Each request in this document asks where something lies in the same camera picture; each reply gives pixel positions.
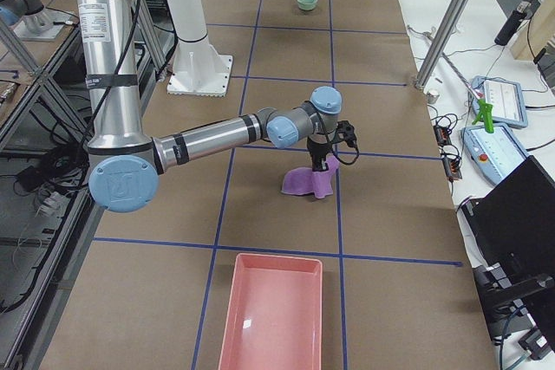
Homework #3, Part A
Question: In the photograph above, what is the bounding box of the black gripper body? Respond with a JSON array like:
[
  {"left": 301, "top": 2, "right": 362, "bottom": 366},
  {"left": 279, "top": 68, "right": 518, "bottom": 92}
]
[{"left": 307, "top": 138, "right": 330, "bottom": 164}]

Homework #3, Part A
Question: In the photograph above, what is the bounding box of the pink plastic bin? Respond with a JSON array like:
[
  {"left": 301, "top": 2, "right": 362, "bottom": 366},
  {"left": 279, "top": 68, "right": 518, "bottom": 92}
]
[{"left": 219, "top": 253, "right": 323, "bottom": 369}]

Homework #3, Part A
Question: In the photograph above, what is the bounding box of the near teach pendant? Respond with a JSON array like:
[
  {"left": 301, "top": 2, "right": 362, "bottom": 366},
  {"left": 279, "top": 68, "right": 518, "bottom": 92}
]
[{"left": 461, "top": 123, "right": 529, "bottom": 185}]

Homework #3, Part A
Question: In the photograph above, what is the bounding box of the green bowl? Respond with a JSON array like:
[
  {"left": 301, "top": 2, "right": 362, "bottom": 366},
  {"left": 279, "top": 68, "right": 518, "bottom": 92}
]
[{"left": 296, "top": 0, "right": 318, "bottom": 11}]

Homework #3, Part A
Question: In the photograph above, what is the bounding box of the black handheld device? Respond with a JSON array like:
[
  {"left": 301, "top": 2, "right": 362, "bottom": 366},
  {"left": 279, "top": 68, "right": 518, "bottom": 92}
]
[{"left": 494, "top": 1, "right": 532, "bottom": 46}]

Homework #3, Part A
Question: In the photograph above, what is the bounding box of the teach pendant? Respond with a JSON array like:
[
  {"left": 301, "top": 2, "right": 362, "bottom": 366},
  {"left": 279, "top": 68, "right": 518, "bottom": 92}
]
[
  {"left": 471, "top": 75, "right": 528, "bottom": 129},
  {"left": 461, "top": 123, "right": 529, "bottom": 185}
]

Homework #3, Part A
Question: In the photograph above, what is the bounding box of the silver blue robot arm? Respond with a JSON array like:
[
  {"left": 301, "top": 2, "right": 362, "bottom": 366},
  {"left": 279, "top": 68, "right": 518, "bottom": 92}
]
[{"left": 77, "top": 0, "right": 343, "bottom": 212}]

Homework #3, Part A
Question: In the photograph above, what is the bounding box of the aluminium frame post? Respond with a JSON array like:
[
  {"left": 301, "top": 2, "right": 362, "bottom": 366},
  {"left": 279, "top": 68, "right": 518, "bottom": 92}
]
[{"left": 415, "top": 0, "right": 469, "bottom": 90}]

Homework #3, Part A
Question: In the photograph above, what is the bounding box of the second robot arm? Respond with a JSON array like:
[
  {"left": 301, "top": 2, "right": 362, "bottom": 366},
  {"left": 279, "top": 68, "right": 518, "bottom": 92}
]
[{"left": 1, "top": 0, "right": 75, "bottom": 42}]

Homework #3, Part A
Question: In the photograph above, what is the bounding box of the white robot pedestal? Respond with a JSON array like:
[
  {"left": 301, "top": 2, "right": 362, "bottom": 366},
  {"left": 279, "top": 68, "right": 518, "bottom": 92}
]
[{"left": 167, "top": 0, "right": 233, "bottom": 97}]

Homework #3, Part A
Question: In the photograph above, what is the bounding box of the reacher grabber tool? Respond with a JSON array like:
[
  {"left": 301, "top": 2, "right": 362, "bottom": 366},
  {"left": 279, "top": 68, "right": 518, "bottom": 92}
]
[{"left": 439, "top": 52, "right": 494, "bottom": 133}]

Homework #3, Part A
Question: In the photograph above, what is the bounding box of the purple cloth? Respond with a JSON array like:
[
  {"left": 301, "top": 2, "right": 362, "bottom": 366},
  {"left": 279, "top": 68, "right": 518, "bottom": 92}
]
[{"left": 281, "top": 155, "right": 339, "bottom": 199}]

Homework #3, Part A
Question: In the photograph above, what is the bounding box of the far teach pendant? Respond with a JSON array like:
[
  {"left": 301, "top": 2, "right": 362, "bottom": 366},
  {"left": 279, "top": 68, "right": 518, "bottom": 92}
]
[{"left": 471, "top": 75, "right": 528, "bottom": 129}]

